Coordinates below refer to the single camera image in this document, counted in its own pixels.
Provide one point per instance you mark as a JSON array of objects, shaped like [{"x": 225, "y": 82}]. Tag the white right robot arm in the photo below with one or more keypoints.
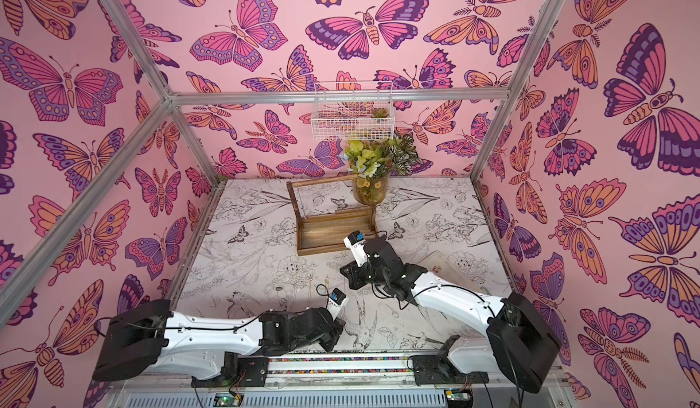
[{"x": 521, "y": 345}]

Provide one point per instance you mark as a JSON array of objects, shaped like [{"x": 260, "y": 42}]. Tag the small succulent in basket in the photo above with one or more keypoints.
[{"x": 380, "y": 113}]

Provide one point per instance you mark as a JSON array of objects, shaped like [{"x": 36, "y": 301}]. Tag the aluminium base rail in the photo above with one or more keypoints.
[{"x": 376, "y": 379}]

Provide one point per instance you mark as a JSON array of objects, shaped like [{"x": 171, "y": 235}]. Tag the artificial plant in gold pot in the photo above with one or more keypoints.
[{"x": 373, "y": 162}]

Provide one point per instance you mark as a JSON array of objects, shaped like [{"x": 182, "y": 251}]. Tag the wooden jewelry display stand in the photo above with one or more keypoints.
[{"x": 325, "y": 233}]

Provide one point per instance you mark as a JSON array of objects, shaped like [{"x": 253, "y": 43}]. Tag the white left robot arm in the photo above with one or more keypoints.
[{"x": 151, "y": 338}]

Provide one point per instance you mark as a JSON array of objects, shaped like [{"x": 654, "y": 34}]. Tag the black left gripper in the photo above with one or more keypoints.
[{"x": 334, "y": 334}]

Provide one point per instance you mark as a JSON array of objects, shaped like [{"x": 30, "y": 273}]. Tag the white wire wall basket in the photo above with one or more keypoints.
[{"x": 343, "y": 111}]

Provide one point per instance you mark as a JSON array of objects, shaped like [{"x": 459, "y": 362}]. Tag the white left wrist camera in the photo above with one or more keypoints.
[{"x": 336, "y": 301}]

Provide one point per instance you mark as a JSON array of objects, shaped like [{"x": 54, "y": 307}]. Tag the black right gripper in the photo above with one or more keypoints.
[{"x": 360, "y": 268}]

